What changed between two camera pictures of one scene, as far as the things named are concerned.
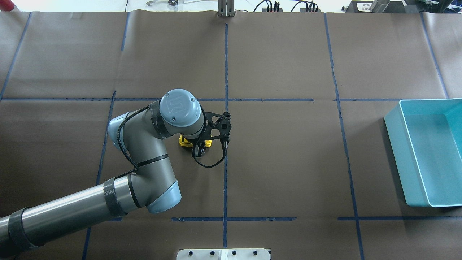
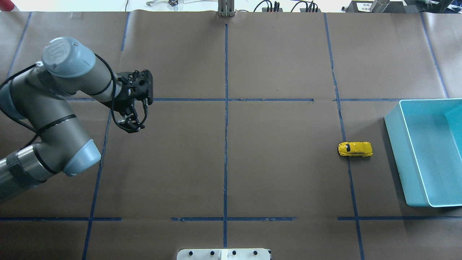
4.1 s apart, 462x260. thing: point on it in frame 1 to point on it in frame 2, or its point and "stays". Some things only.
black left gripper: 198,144 to 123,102
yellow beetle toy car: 183,142 to 355,148
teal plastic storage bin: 426,135 stays
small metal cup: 379,6 stays
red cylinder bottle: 6,5 stays
